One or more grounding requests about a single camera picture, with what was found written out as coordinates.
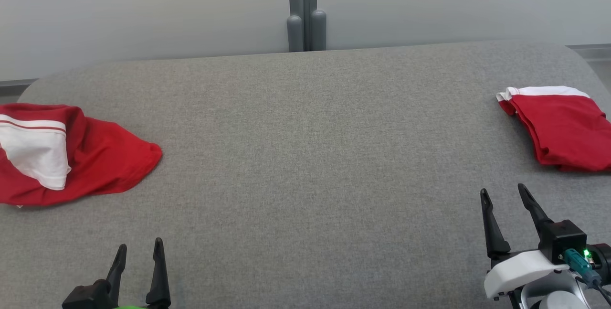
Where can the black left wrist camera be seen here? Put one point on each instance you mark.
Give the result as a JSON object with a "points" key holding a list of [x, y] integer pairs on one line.
{"points": [[86, 297]]}

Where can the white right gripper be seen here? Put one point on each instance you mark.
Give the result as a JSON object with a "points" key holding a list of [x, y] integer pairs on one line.
{"points": [[515, 268]]}

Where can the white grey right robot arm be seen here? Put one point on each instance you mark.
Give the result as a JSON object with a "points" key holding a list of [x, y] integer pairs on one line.
{"points": [[563, 299]]}

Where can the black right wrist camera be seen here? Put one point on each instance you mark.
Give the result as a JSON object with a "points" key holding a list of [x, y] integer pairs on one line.
{"points": [[563, 237]]}

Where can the grey wall baseboard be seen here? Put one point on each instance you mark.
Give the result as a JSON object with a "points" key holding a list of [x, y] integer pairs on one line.
{"points": [[14, 87], [592, 52]]}

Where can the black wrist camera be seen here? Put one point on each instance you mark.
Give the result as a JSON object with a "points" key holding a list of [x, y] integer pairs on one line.
{"points": [[563, 237], [86, 297]]}

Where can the red and white jersey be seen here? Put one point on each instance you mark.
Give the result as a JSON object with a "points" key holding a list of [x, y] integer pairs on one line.
{"points": [[110, 156], [563, 127]]}

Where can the teal right camera connector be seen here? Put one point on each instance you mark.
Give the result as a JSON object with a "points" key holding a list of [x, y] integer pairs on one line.
{"points": [[575, 259]]}

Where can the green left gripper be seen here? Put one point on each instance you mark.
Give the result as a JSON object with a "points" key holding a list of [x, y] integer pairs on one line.
{"points": [[129, 307]]}

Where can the grey partition post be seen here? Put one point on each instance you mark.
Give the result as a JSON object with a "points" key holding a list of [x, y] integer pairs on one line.
{"points": [[305, 3]]}

